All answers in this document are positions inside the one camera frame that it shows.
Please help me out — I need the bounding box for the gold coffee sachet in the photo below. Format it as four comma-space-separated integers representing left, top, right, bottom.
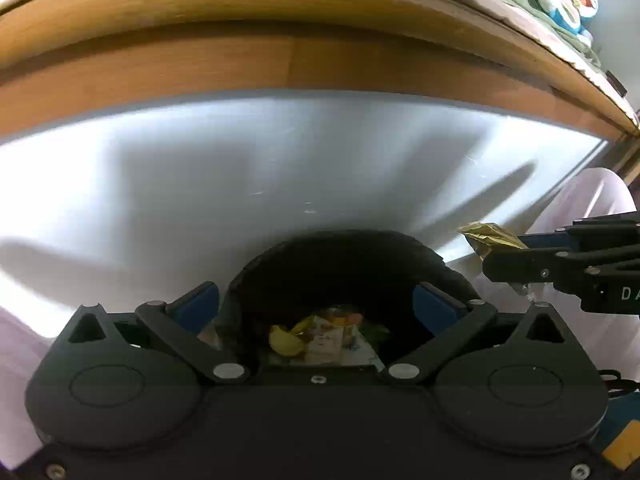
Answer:
458, 222, 527, 260

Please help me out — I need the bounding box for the black trash bin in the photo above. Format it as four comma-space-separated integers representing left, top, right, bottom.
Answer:
215, 230, 478, 368

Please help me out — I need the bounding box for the wooden bed frame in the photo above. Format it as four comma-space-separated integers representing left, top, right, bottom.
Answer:
1, 0, 639, 140

